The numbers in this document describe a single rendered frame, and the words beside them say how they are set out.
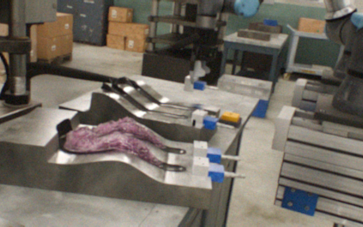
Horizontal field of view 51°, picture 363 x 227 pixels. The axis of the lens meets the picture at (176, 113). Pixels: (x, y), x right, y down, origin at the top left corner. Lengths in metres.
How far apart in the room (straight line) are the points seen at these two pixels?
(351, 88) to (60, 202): 0.73
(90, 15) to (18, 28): 6.78
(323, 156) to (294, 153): 0.07
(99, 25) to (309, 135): 7.38
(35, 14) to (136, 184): 1.09
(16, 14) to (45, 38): 4.30
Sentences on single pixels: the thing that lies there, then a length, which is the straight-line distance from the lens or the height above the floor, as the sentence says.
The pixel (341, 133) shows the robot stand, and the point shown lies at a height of 0.98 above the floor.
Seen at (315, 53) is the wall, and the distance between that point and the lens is 7.70.
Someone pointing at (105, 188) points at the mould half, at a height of 0.82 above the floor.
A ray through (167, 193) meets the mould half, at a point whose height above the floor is 0.83.
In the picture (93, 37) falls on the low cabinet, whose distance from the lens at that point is 8.30.
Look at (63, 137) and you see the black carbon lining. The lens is 1.06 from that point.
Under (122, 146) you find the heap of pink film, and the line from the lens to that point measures 0.91.
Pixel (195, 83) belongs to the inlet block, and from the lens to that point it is 1.47.
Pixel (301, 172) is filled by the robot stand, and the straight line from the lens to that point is 1.05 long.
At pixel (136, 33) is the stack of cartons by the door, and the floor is 0.37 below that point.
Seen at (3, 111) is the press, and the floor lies 0.79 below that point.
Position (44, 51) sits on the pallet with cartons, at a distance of 5.85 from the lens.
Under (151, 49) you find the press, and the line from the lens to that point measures 5.49.
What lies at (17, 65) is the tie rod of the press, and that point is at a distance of 1.55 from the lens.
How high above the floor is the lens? 1.27
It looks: 18 degrees down
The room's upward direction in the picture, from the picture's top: 7 degrees clockwise
